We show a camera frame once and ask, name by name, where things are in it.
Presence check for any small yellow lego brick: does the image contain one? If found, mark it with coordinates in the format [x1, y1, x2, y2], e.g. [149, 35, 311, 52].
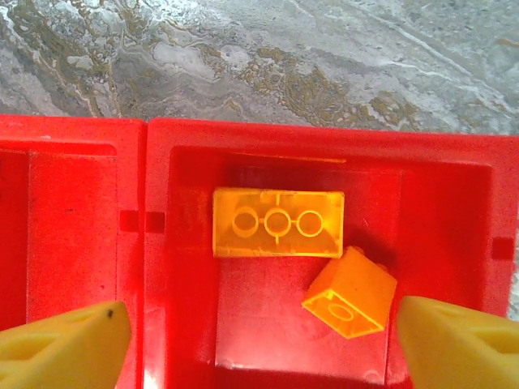
[300, 246, 398, 336]

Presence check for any red plastic bin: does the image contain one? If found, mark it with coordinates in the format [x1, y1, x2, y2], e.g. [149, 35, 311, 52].
[144, 117, 519, 389]
[0, 114, 147, 389]

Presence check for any large yellow lego brick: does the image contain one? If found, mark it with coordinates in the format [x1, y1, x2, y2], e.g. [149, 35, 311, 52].
[212, 186, 346, 259]

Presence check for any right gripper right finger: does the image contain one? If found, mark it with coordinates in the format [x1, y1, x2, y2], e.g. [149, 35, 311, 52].
[396, 295, 519, 389]

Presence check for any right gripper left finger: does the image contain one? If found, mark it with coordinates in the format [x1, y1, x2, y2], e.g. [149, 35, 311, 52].
[0, 300, 132, 389]

